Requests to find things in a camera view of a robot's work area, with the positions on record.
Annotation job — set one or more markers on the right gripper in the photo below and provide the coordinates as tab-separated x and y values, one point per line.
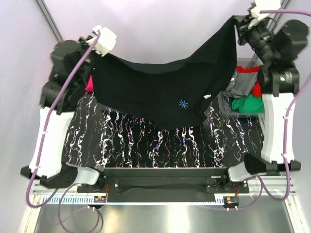
243	31

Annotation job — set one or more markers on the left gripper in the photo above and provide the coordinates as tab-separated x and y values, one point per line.
83	45

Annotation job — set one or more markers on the black t-shirt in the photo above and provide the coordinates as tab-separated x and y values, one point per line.
172	95

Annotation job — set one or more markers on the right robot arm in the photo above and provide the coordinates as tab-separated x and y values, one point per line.
279	81

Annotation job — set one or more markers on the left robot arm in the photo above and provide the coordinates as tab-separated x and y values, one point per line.
71	69

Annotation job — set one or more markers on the pink folded t-shirt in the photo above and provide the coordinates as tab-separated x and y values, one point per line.
89	87

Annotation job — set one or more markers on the grey t-shirt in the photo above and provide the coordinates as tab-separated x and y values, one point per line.
240	85

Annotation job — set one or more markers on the red t-shirt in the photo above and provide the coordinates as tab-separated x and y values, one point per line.
256	91

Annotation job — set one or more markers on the green t-shirt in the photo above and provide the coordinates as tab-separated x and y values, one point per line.
249	104

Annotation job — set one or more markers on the clear plastic bin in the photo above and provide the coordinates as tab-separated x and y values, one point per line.
225	102

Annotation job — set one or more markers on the right aluminium corner post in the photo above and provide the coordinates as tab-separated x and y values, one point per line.
279	14

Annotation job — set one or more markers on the aluminium corner post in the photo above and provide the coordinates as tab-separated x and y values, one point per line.
279	14
49	20

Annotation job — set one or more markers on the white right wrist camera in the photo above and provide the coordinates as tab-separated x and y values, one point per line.
261	5

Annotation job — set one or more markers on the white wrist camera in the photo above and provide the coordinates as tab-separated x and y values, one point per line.
105	40
261	5

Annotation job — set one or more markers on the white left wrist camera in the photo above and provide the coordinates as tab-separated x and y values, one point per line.
105	40

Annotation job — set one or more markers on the left aluminium corner post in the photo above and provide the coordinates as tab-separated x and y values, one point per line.
49	20

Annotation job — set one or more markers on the aluminium frame rail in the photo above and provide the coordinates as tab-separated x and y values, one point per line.
118	194

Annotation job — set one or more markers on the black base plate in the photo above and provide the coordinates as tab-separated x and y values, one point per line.
178	178

